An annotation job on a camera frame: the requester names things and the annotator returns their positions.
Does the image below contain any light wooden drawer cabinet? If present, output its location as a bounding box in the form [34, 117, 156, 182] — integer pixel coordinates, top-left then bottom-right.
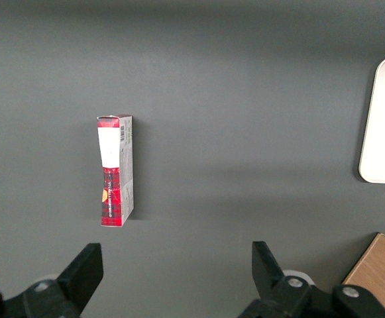
[341, 233, 385, 318]

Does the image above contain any cream plastic tray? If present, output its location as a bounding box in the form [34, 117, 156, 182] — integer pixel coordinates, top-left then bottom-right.
[358, 54, 385, 185]

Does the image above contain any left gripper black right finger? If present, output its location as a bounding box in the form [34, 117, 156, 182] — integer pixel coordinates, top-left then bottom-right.
[237, 240, 336, 318]

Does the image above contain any red plaid carton box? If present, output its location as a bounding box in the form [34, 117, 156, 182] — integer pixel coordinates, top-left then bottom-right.
[95, 114, 135, 229]

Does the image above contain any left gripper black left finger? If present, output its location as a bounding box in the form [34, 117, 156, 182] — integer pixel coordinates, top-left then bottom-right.
[5, 242, 105, 318]

